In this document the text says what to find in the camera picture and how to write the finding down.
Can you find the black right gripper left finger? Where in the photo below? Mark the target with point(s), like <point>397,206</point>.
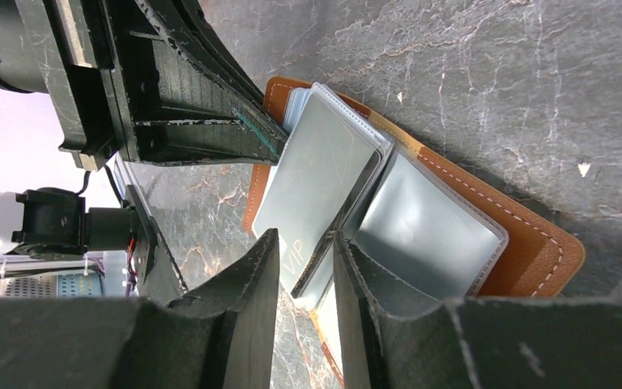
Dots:
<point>219,335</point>

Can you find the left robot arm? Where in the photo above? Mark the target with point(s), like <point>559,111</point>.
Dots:
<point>54,224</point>

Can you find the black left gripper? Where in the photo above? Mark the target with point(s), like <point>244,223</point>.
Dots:
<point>71,51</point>

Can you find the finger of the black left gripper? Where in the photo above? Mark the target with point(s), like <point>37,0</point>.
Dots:
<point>178,116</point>
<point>184,27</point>

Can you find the brown leather card holder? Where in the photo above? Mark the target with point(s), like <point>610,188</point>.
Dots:
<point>539,260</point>

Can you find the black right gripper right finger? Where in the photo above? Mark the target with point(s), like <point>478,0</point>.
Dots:
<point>394,336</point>

